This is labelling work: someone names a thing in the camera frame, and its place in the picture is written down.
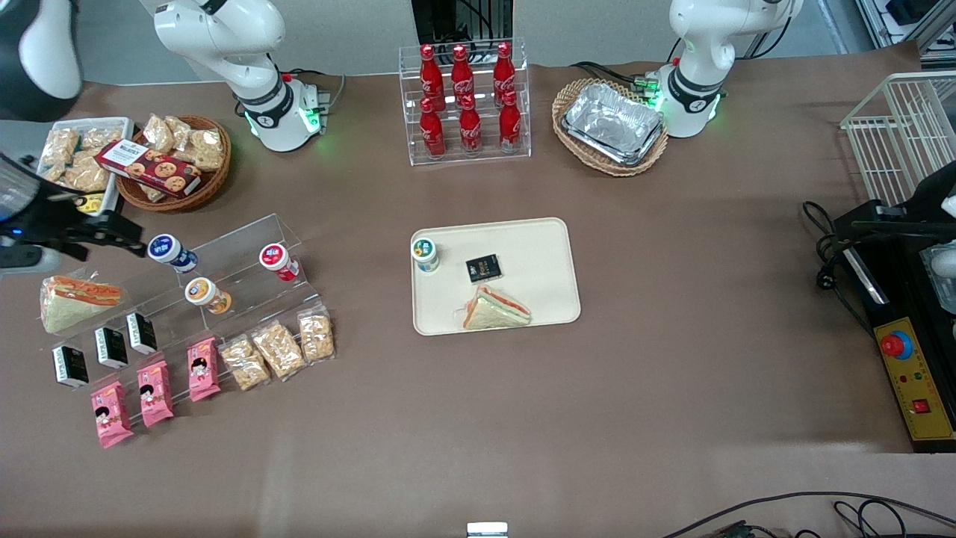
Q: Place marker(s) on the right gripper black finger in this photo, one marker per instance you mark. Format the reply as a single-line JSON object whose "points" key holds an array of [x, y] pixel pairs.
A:
{"points": [[108, 224], [112, 245]]}

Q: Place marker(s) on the blue cap gum bottle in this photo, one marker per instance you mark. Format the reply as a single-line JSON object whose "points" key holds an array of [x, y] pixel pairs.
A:
{"points": [[170, 251]]}

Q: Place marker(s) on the green cap gum bottle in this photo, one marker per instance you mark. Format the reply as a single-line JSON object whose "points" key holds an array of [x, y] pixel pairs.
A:
{"points": [[426, 255]]}

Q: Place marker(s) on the red cola bottle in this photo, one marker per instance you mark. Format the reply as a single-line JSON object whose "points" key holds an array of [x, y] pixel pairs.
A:
{"points": [[510, 123], [432, 134], [461, 75], [431, 75], [470, 131], [504, 71]]}

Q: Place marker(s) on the red cookie box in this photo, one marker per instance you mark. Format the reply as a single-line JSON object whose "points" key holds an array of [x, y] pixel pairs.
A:
{"points": [[149, 169]]}

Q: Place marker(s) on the clear acrylic stepped stand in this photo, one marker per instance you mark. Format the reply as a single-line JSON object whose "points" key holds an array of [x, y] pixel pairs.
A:
{"points": [[239, 246]]}

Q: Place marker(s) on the pink snack pack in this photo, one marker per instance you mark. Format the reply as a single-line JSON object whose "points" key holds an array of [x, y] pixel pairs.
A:
{"points": [[155, 394], [111, 415], [203, 369]]}

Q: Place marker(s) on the small black snack packet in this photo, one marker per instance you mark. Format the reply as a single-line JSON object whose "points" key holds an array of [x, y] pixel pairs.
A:
{"points": [[483, 268]]}

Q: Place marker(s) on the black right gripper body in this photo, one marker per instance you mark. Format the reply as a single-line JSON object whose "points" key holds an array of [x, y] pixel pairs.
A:
{"points": [[54, 221]]}

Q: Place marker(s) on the aluminium frame shelf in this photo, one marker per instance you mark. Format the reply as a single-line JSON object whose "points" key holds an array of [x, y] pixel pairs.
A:
{"points": [[919, 30]]}

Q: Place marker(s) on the dark brown wicker basket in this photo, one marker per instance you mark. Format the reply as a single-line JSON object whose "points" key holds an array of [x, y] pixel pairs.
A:
{"points": [[209, 183]]}

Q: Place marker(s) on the yellow snack pack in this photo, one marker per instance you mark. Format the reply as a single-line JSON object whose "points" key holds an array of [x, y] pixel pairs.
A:
{"points": [[91, 203]]}

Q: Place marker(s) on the light wicker basket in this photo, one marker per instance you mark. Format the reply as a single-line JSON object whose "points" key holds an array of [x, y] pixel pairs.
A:
{"points": [[571, 93]]}

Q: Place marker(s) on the small silver device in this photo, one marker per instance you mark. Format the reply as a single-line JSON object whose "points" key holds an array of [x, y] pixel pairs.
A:
{"points": [[487, 530]]}

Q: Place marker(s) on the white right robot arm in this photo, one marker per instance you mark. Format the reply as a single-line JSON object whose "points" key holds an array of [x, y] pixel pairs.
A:
{"points": [[224, 33]]}

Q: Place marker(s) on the white plastic bin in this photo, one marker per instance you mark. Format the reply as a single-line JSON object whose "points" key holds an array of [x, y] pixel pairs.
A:
{"points": [[112, 198]]}

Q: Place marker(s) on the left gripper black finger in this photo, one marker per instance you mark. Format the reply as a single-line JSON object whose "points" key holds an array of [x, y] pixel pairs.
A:
{"points": [[896, 228]]}

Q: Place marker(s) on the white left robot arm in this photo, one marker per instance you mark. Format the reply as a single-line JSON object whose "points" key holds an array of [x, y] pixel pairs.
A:
{"points": [[709, 37]]}

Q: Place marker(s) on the clear acrylic bottle rack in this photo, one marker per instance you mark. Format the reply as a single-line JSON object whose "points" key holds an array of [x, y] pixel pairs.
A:
{"points": [[523, 97]]}

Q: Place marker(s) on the red cap gum bottle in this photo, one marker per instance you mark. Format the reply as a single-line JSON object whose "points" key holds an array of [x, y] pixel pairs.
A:
{"points": [[278, 261]]}

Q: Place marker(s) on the clear bag of crackers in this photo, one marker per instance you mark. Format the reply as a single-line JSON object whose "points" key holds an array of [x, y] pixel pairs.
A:
{"points": [[245, 364], [316, 335], [278, 350]]}

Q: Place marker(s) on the orange cap gum bottle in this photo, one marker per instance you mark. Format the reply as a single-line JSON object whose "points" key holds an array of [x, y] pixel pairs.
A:
{"points": [[206, 294]]}

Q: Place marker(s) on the small black white box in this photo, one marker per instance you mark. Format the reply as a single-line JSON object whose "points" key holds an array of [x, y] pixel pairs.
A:
{"points": [[111, 347], [141, 333], [70, 365]]}

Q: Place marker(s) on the black yellow control box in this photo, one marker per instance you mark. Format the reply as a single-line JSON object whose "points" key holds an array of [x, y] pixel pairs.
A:
{"points": [[915, 373]]}

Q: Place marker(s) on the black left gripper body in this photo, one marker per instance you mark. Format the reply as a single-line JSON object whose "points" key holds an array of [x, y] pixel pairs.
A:
{"points": [[920, 211]]}

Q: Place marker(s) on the wrapped triangle sandwich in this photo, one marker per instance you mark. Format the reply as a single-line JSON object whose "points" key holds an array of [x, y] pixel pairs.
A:
{"points": [[494, 311], [75, 302]]}

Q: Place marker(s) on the clear bag of puffed snack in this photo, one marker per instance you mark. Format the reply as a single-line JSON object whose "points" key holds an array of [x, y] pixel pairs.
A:
{"points": [[60, 147], [207, 149], [157, 134], [101, 138], [87, 175], [179, 131], [54, 173]]}

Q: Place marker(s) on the beige plastic tray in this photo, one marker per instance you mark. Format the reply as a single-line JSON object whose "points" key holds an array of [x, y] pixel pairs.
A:
{"points": [[538, 261]]}

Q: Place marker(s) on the aluminium foil tray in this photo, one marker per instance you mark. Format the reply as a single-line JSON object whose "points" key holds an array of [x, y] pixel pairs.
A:
{"points": [[612, 119]]}

